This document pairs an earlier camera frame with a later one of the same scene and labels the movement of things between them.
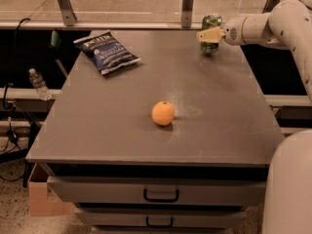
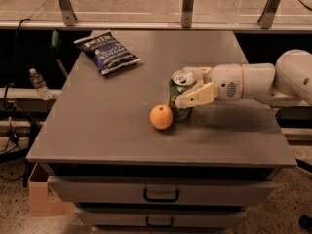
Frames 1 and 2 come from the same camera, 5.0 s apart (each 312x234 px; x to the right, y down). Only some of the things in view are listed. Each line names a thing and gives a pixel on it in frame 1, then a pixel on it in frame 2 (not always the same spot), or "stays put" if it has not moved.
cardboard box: (42, 201) stays put
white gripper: (232, 33) → (226, 80)
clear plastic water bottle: (37, 80) stays put
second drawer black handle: (159, 225) stays put
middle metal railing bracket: (187, 5) stays put
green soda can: (209, 22) → (180, 82)
